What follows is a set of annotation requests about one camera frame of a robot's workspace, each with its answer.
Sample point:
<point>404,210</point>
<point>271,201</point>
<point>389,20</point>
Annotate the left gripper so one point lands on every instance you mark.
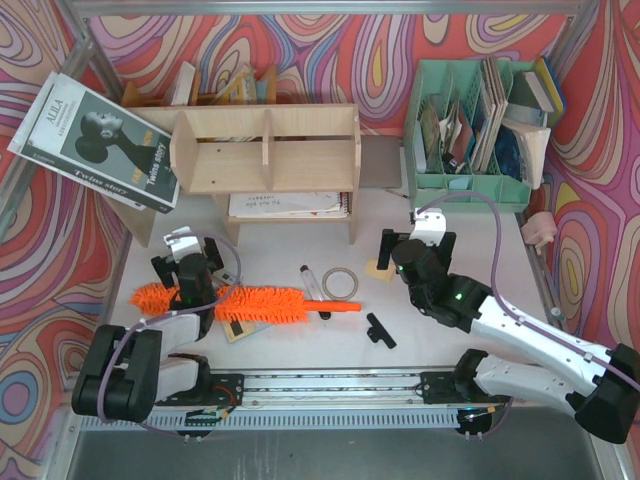
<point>161,265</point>

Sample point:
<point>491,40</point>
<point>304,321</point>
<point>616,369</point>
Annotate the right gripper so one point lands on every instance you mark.
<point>386,245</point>

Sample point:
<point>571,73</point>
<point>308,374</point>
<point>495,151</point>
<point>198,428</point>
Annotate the black and white stapler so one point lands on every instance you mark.
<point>223,277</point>

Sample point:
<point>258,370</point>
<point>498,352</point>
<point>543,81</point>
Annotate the orange microfiber duster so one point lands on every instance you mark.
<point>273,305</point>

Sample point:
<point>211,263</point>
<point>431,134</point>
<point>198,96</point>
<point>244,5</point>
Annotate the white marker black cap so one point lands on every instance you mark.
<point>311,284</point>

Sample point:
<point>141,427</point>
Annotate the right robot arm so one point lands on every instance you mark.
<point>610,413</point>

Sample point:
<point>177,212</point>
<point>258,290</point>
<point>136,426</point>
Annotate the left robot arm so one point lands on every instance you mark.
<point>145,350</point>

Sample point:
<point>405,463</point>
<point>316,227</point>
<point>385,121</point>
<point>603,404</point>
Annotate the wooden bookshelf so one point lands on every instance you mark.
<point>263,149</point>

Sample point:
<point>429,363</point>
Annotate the yellow sticky note pad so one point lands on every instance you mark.
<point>385,275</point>

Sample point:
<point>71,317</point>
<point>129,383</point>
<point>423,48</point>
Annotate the pencil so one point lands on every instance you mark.
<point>397,193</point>

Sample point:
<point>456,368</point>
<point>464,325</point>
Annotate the grey pocket calculator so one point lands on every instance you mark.
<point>238,330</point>

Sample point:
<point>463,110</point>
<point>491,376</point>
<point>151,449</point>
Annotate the grey brown mat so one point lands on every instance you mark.
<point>380,162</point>

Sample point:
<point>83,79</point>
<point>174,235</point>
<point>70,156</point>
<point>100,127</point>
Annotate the black plastic clip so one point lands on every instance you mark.
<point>377,332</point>

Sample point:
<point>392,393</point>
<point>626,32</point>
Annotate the spiral notebook on lower shelf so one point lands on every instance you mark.
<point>290,205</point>

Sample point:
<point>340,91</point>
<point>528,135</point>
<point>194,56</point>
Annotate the green desk organizer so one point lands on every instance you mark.
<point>451,132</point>

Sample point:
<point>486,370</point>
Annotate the open book beside organizer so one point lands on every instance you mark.
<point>520,151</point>

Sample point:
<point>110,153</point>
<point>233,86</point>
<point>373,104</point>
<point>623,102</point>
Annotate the Twins story magazine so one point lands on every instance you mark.
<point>87,137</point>

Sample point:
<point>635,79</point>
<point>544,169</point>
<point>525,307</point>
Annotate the blue yellow book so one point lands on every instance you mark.
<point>538,88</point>

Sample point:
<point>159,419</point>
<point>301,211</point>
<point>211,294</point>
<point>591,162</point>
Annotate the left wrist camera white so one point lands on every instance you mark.
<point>182,242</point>

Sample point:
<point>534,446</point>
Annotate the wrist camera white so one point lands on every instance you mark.
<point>182,242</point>
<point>428,226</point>

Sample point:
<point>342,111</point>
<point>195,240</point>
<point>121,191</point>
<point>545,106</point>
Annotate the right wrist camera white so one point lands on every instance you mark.
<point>428,226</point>

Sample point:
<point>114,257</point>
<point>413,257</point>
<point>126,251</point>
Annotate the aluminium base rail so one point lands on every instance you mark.
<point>330,387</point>

